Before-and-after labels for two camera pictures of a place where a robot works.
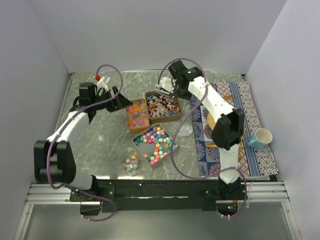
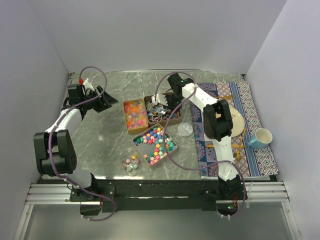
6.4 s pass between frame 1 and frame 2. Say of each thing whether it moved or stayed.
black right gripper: moved
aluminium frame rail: stayed
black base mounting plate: stayed
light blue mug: stayed
